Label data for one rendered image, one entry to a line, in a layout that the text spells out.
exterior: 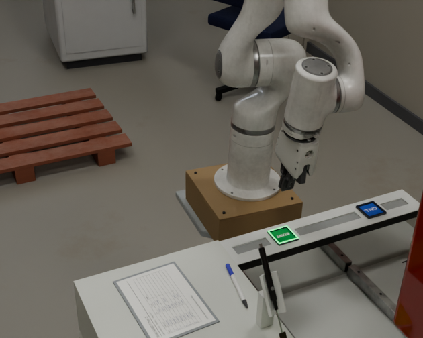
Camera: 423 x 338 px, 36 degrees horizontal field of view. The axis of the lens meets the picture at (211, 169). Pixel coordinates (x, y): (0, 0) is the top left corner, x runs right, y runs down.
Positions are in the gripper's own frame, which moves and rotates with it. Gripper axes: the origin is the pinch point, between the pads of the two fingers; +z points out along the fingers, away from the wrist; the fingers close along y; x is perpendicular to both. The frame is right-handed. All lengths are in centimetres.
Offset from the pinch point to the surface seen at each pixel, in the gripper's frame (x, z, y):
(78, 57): -37, 169, 302
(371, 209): -26.1, 14.6, -3.7
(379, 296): -17.2, 22.1, -23.2
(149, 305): 37.8, 12.3, -12.7
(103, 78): -48, 174, 281
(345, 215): -19.2, 15.7, -2.4
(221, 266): 18.5, 13.7, -7.8
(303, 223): -7.4, 15.5, -1.3
